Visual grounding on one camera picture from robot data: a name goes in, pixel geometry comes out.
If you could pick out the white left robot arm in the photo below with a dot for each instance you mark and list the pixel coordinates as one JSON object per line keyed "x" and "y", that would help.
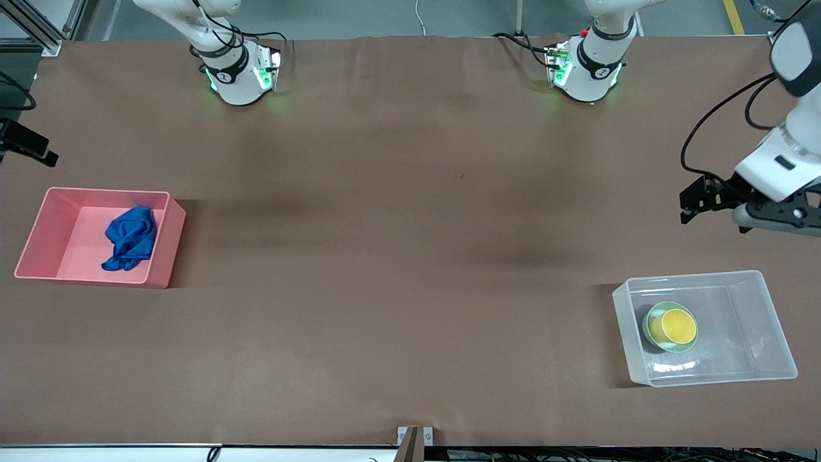
{"x": 587, "y": 80}

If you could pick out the yellow plastic cup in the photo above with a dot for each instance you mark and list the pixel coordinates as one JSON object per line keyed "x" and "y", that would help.
{"x": 673, "y": 326}

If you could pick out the pink plastic bin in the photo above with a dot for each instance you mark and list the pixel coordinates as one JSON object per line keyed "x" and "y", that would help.
{"x": 70, "y": 244}

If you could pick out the grey metal bracket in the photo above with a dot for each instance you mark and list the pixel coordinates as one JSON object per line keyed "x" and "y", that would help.
{"x": 410, "y": 443}

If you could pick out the clear plastic box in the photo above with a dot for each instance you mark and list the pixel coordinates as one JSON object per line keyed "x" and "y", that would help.
{"x": 750, "y": 333}

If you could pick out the white table edge strip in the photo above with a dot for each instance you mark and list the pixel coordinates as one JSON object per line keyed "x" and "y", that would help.
{"x": 128, "y": 454}

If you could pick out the brown table cover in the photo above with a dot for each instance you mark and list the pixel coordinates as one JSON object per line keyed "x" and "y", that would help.
{"x": 410, "y": 192}

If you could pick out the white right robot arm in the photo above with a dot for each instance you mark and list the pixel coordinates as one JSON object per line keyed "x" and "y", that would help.
{"x": 234, "y": 83}

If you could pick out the aluminium frame profile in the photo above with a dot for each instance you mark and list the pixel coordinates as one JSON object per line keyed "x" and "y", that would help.
{"x": 45, "y": 42}

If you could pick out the light green bowl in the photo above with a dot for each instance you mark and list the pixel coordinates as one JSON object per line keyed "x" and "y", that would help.
{"x": 670, "y": 350}

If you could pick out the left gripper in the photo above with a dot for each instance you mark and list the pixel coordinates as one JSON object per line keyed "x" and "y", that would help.
{"x": 733, "y": 190}

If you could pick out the blue cloth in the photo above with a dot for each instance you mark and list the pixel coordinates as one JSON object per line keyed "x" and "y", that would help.
{"x": 131, "y": 237}

